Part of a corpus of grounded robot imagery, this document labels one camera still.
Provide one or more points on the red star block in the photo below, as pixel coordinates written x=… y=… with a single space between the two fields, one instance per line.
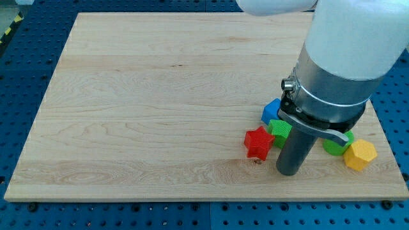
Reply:
x=258 y=143

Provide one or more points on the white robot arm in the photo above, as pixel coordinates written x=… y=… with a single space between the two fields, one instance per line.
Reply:
x=349 y=48

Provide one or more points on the wooden board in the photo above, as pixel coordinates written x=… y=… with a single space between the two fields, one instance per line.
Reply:
x=154 y=107

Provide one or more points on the blue cube block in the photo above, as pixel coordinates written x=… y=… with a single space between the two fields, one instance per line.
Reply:
x=270 y=111

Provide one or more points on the green cube block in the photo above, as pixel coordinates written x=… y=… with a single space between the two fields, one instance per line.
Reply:
x=280 y=130

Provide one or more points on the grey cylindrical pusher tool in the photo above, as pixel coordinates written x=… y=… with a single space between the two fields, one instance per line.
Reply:
x=294 y=152

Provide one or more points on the green cylinder block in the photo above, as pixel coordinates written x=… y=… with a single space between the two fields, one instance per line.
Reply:
x=335 y=149

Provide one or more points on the yellow hexagon block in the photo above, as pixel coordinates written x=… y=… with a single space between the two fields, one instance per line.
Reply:
x=359 y=155

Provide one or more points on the yellow black hazard tape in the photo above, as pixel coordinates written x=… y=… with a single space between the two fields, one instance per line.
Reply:
x=11 y=29

